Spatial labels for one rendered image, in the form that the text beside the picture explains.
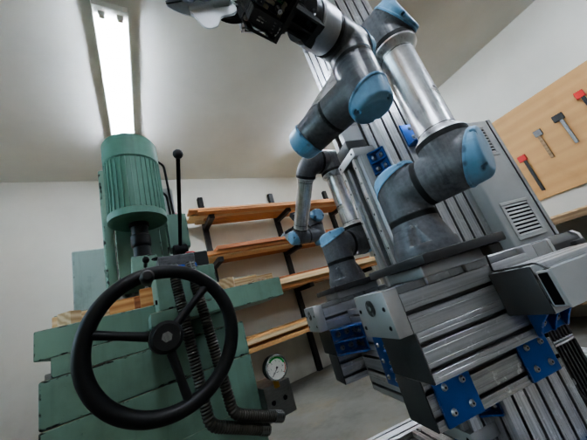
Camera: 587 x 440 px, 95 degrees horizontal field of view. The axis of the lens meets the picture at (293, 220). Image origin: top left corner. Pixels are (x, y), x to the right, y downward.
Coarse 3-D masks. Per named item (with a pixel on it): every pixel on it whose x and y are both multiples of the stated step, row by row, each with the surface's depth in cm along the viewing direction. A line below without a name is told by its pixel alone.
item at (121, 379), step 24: (240, 336) 76; (120, 360) 61; (144, 360) 64; (168, 360) 66; (48, 384) 55; (72, 384) 56; (120, 384) 60; (144, 384) 62; (48, 408) 53; (72, 408) 55
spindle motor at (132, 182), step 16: (112, 144) 90; (128, 144) 91; (144, 144) 95; (112, 160) 89; (128, 160) 89; (144, 160) 93; (112, 176) 87; (128, 176) 87; (144, 176) 90; (160, 176) 99; (112, 192) 86; (128, 192) 85; (144, 192) 88; (160, 192) 94; (112, 208) 84; (128, 208) 83; (144, 208) 85; (160, 208) 90; (112, 224) 86; (160, 224) 96
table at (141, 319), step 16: (240, 288) 81; (256, 288) 84; (272, 288) 86; (208, 304) 66; (240, 304) 80; (256, 304) 97; (112, 320) 64; (128, 320) 65; (144, 320) 67; (160, 320) 60; (48, 336) 57; (64, 336) 59; (48, 352) 56; (64, 352) 58
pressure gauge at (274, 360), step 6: (276, 354) 72; (270, 360) 71; (276, 360) 72; (282, 360) 73; (264, 366) 71; (270, 366) 71; (276, 366) 71; (282, 366) 72; (264, 372) 71; (270, 372) 70; (276, 372) 71; (282, 372) 71; (270, 378) 69; (276, 378) 70; (282, 378) 71; (276, 384) 71
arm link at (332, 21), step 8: (328, 8) 42; (336, 8) 44; (328, 16) 42; (336, 16) 43; (328, 24) 43; (336, 24) 43; (328, 32) 43; (336, 32) 44; (320, 40) 44; (328, 40) 44; (304, 48) 46; (312, 48) 45; (320, 48) 45; (328, 48) 46
